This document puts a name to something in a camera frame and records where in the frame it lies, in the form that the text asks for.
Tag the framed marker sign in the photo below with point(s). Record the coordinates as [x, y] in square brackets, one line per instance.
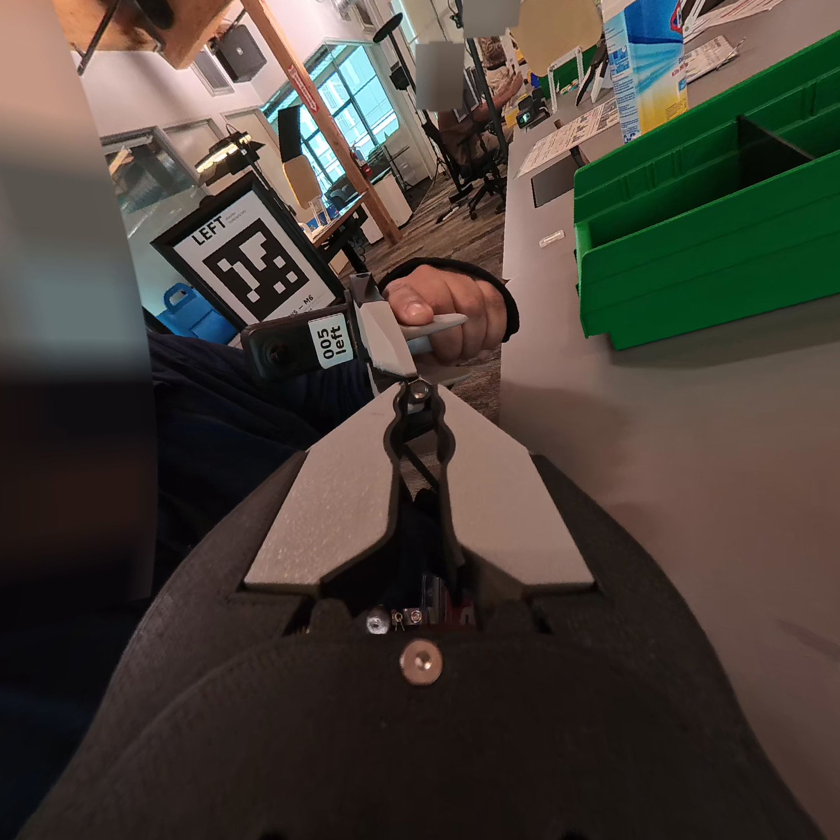
[223, 246]

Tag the blue yellow wipes canister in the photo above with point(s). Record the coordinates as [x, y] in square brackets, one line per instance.
[646, 72]

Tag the wooden post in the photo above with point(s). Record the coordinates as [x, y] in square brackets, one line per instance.
[315, 111]

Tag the large window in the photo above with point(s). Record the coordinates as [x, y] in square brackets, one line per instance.
[354, 111]

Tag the tan board on white stand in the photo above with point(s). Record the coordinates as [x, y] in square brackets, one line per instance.
[302, 180]
[554, 33]

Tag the blue plastic crate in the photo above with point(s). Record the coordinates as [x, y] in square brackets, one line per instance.
[197, 318]

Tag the printed paper sheet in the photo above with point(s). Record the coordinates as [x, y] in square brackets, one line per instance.
[705, 59]
[564, 141]

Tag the black softbox light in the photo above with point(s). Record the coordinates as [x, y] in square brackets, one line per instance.
[289, 134]

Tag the red fire extinguisher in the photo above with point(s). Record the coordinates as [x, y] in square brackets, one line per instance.
[361, 163]

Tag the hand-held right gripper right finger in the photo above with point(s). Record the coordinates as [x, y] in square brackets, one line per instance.
[512, 512]

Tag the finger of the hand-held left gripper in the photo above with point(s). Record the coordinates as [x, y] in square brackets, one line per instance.
[390, 348]

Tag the small white label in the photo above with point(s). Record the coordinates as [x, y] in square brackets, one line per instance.
[552, 238]

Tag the small black device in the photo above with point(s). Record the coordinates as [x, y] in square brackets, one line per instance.
[531, 113]

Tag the black office chair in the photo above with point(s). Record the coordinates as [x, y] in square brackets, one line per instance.
[482, 190]

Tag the wooden desk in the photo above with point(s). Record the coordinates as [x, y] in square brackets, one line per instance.
[338, 226]

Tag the person's left hand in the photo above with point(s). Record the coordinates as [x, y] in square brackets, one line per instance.
[459, 308]

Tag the black bin divider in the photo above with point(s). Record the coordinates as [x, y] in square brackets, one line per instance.
[764, 154]

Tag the black speaker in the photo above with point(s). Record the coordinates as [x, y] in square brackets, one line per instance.
[239, 52]

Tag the wooden shelf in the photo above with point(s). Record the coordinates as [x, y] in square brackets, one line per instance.
[164, 33]

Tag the white cabinet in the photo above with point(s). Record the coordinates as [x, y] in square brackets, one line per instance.
[390, 200]

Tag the black studio light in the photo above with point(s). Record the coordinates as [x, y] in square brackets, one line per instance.
[229, 154]

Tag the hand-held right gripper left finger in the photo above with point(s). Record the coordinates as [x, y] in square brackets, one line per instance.
[321, 512]

